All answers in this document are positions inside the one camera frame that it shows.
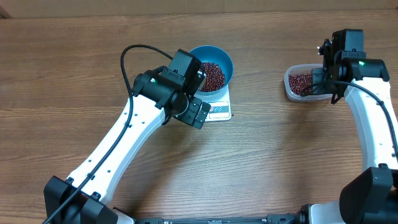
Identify clear container of red beans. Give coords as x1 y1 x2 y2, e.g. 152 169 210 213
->
284 63 332 102

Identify white digital kitchen scale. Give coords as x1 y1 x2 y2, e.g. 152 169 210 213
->
195 85 232 122

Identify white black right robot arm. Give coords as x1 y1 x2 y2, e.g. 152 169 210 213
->
300 29 397 223

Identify teal plastic bowl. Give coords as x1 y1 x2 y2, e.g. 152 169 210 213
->
190 45 234 86

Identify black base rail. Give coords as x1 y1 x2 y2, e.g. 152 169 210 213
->
133 213 354 224

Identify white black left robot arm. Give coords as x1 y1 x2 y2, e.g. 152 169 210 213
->
44 49 210 224

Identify red beans in bowl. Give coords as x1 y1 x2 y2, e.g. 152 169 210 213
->
201 62 225 92

